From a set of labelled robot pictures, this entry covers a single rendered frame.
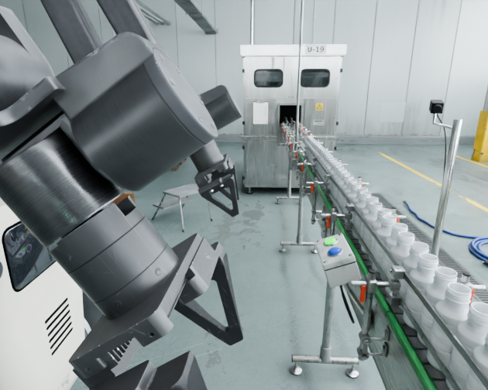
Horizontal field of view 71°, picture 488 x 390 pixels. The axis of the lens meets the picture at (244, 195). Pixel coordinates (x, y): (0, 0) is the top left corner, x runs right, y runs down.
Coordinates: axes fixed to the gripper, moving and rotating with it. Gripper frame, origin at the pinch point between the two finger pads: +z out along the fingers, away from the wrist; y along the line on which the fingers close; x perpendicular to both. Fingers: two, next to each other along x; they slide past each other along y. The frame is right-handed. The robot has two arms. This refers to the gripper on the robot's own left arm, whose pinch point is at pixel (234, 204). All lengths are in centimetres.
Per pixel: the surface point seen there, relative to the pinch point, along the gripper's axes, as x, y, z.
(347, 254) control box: -16.4, 10.0, 26.9
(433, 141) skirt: -458, 941, 359
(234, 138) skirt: 58, 983, 73
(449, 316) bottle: -25.4, -14.4, 32.3
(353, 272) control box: -15.6, 8.3, 31.2
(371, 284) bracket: -17.5, 2.1, 31.7
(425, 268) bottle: -28.5, -2.1, 30.6
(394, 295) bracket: -21.2, 3.0, 37.5
